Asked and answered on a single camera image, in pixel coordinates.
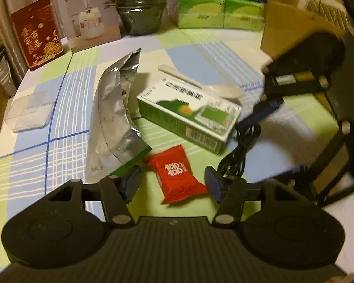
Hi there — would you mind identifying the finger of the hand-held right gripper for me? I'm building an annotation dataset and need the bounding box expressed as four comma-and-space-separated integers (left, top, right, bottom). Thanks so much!
295, 120, 354, 207
235, 51, 328, 129

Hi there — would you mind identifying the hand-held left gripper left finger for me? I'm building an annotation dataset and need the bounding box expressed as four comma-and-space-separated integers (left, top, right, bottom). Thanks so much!
43, 166, 142, 228

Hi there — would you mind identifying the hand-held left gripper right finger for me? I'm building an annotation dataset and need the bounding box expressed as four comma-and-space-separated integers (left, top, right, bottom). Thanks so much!
204, 166, 309, 228

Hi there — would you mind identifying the red snack packet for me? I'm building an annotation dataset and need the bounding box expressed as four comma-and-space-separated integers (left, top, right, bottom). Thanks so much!
142, 145, 209, 205

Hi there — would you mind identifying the black cable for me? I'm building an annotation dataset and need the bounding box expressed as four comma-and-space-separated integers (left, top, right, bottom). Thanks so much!
218, 123, 262, 181

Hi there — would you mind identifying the large cardboard box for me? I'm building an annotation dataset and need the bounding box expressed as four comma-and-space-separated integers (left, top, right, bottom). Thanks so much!
260, 1, 344, 63

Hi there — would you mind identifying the white plastic spoon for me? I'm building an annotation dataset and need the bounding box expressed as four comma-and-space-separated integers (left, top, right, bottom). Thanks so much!
157, 64, 244, 100

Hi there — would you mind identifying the clear plastic box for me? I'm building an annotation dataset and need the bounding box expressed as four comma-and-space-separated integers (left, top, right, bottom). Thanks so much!
5, 91, 55, 133

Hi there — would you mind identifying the checked cloth desktop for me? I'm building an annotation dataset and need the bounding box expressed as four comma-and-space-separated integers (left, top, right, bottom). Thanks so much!
0, 25, 354, 276

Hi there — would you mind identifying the green and white medicine box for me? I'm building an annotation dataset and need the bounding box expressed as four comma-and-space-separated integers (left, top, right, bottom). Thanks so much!
136, 76, 243, 155

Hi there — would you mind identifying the silver foil bag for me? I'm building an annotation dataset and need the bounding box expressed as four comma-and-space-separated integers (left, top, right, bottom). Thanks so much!
85, 48, 153, 184

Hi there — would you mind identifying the green tissue pack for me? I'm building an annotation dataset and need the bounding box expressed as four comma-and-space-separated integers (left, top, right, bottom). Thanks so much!
223, 0, 266, 32
177, 0, 226, 29

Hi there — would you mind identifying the wrapped stack of black bowls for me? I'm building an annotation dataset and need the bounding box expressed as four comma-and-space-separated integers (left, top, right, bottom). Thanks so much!
115, 0, 169, 35

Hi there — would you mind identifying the stack of metal dishes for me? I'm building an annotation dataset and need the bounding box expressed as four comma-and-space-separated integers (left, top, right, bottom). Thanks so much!
0, 45, 17, 95

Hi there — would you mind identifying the white humidifier box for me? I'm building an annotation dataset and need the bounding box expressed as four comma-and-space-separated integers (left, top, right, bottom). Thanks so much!
54, 0, 122, 54

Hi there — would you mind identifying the red gift box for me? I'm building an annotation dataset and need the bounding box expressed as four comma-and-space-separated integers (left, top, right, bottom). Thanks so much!
11, 0, 65, 72

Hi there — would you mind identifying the beige curtain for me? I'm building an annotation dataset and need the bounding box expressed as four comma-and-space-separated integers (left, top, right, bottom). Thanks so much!
0, 0, 57, 65

